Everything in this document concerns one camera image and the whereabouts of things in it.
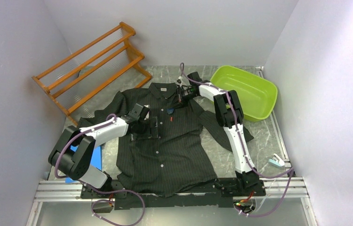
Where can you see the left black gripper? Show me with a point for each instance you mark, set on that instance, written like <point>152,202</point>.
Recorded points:
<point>154,130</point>

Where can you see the black pinstriped shirt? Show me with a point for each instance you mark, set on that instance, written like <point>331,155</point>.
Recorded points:
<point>176,159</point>

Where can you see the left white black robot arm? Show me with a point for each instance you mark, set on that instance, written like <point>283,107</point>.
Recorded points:
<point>74,149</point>

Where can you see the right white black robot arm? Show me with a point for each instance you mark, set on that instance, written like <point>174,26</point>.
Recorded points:
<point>229,116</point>

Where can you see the lime green plastic basin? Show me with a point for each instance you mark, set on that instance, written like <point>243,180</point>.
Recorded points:
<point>256,94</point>

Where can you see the orange wooden shoe rack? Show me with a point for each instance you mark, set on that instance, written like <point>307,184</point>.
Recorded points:
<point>76,75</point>

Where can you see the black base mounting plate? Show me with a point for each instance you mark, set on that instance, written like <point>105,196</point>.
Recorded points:
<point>221,192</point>

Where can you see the light blue white clip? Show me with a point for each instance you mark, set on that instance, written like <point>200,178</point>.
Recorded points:
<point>276,161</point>

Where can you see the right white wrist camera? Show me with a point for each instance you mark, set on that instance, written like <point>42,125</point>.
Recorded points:
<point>180,83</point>

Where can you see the aluminium frame rail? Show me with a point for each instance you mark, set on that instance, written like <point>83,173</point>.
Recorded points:
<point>60,191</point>

